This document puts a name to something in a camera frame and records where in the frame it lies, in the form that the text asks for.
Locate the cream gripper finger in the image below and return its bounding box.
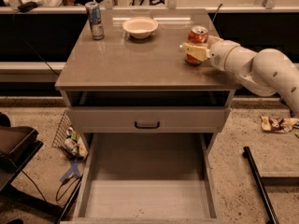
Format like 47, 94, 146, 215
207, 35, 221, 47
181, 43, 210, 62

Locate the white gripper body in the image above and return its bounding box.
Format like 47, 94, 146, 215
209, 40, 239, 72

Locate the orange coke can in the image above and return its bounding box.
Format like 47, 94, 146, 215
185, 25, 208, 65

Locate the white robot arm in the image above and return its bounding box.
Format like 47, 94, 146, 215
180, 35, 299, 116

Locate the silver blue energy drink can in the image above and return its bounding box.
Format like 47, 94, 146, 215
85, 2, 104, 40

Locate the white paper bowl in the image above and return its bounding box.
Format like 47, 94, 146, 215
122, 17, 158, 39

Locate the grey drawer cabinet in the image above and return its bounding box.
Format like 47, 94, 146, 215
56, 9, 238, 146

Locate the brown snack bag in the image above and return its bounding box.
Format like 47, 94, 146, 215
261, 116, 299, 133

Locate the closed middle drawer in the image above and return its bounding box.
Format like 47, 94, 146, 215
66, 107, 230, 133

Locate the open bottom drawer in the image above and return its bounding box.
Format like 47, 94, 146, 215
61, 133, 222, 224

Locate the black metal bar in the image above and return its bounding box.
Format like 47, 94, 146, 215
243, 147, 279, 224

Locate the blue tape cross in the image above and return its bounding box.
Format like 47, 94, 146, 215
60, 160, 81, 183

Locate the black drawer handle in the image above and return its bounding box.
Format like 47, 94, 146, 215
135, 121, 160, 130

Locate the wire basket with snacks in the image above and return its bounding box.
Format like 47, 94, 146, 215
52, 112, 88, 160

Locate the black floor cable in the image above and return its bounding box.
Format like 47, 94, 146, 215
21, 170, 82, 203

